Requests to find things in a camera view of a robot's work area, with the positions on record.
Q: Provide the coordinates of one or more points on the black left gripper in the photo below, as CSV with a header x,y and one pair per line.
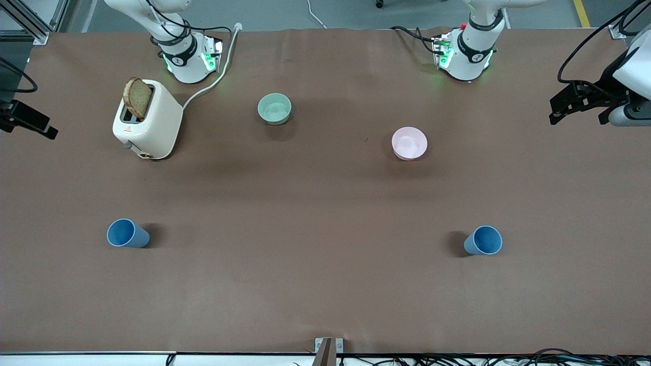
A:
x,y
608,81

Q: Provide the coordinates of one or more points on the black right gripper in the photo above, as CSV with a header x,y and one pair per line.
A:
x,y
20,116

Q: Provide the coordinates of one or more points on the blue ribbed plastic cup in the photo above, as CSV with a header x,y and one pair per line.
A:
x,y
485,240
124,234

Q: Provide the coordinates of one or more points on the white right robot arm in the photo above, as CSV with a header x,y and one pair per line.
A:
x,y
188,63

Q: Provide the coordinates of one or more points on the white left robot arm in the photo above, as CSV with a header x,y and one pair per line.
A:
x,y
470,56

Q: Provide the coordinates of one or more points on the brown bread slice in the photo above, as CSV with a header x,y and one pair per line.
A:
x,y
137,98

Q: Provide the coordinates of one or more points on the cream white toaster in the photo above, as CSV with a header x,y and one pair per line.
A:
x,y
155,127

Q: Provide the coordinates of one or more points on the pale pink bowl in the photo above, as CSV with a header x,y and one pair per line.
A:
x,y
409,143

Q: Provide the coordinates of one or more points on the mint green bowl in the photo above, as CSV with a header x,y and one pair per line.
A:
x,y
274,108

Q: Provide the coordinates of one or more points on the silver corner bracket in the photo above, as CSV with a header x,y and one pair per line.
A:
x,y
618,30

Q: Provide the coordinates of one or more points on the aluminium frame profile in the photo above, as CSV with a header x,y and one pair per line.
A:
x,y
35,23

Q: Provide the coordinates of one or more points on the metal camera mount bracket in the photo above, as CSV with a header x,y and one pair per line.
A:
x,y
328,351

